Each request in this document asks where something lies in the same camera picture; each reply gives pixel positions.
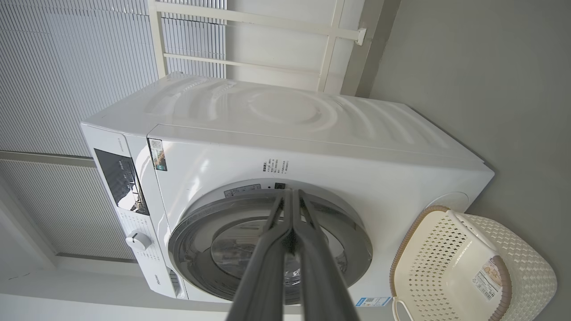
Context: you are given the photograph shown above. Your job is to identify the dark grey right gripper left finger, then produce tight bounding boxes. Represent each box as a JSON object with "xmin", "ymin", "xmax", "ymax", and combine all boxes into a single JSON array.
[{"xmin": 225, "ymin": 189, "xmax": 302, "ymax": 321}]

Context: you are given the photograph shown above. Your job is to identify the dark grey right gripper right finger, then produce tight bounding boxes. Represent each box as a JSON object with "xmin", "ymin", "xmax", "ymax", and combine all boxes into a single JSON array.
[{"xmin": 292, "ymin": 189, "xmax": 360, "ymax": 321}]

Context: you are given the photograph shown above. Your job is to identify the round washing machine door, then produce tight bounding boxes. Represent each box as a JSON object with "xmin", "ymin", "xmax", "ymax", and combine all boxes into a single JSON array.
[{"xmin": 168, "ymin": 187, "xmax": 373, "ymax": 306}]

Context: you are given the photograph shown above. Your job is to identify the cream perforated laundry basket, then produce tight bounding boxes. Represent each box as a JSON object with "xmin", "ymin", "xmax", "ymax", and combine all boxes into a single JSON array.
[{"xmin": 390, "ymin": 206, "xmax": 558, "ymax": 321}]

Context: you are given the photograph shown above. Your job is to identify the white appliance control knob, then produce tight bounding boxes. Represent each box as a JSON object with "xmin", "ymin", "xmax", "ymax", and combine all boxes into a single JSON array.
[{"xmin": 125, "ymin": 231, "xmax": 153, "ymax": 251}]

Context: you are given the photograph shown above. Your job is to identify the white front-load washing machine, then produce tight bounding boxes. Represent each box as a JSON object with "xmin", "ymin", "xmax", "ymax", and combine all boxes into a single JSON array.
[{"xmin": 80, "ymin": 71, "xmax": 495, "ymax": 308}]

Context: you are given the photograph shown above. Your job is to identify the white slatted window blind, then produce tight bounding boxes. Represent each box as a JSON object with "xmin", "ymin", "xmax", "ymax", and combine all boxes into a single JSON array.
[
  {"xmin": 0, "ymin": 159, "xmax": 135, "ymax": 262},
  {"xmin": 0, "ymin": 0, "xmax": 228, "ymax": 157}
]

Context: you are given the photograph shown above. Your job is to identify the white metal railing frame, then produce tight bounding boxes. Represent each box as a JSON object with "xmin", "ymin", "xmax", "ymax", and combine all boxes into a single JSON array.
[{"xmin": 147, "ymin": 0, "xmax": 367, "ymax": 93}]

